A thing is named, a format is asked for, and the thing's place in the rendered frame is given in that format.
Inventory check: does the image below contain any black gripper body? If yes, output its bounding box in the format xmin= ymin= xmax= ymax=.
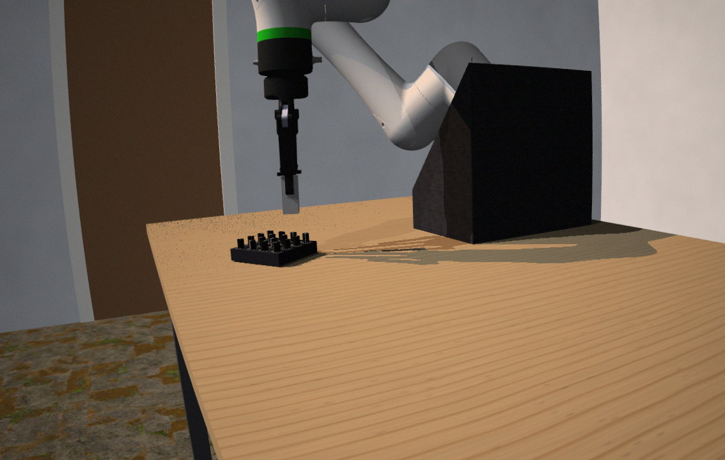
xmin=263 ymin=73 xmax=308 ymax=115

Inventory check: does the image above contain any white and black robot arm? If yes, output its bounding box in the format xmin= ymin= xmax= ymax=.
xmin=252 ymin=0 xmax=491 ymax=151

